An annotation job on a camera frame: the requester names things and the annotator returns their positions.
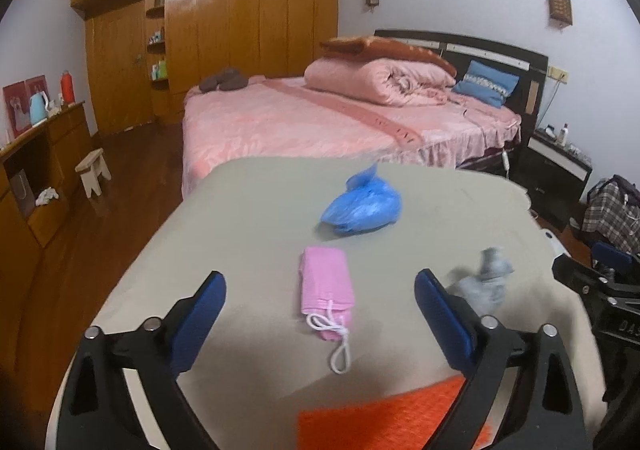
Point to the grey table cloth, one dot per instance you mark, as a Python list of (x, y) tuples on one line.
[(294, 303)]

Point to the wooden wardrobe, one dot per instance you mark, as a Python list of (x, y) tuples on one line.
[(144, 55)]

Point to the light blue kettle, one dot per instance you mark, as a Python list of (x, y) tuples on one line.
[(38, 103)]

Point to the white lotion bottle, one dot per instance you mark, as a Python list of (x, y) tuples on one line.
[(562, 136)]

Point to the wooden side cabinet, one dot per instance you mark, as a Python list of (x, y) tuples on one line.
[(38, 179)]

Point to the grey sock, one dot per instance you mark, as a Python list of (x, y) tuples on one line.
[(485, 291)]

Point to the plaid cloth covered chair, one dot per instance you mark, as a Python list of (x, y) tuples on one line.
[(612, 214)]

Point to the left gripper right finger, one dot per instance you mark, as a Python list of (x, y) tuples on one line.
[(544, 410)]

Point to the bed with pink sheet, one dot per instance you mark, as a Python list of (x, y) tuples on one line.
[(283, 118)]

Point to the black nightstand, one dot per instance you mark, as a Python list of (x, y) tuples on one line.
[(553, 177)]

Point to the small white stool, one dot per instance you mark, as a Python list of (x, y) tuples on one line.
[(91, 169)]

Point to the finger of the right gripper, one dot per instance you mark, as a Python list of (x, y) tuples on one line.
[(605, 254), (588, 282)]

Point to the blue plastic bag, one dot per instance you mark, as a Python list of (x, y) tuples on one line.
[(368, 203)]

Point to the pink drawstring pouch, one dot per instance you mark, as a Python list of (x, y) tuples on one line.
[(327, 299)]

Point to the blue pillow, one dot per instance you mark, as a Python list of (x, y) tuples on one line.
[(488, 85)]

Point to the black headboard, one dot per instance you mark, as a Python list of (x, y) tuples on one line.
[(530, 67)]

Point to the wall lamp right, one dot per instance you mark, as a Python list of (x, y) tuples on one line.
[(560, 11)]

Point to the orange bubble wrap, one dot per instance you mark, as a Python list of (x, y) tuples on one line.
[(404, 421)]

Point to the red thermos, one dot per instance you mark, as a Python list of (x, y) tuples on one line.
[(67, 88)]

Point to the red picture frame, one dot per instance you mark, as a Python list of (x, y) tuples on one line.
[(16, 96)]

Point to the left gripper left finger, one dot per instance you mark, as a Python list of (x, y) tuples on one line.
[(97, 411)]

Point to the brown folded blanket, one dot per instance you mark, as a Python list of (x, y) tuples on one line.
[(368, 48)]

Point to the folded pink quilt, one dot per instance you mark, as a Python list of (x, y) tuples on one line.
[(385, 82)]

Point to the dark neck pillow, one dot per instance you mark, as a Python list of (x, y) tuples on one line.
[(226, 80)]

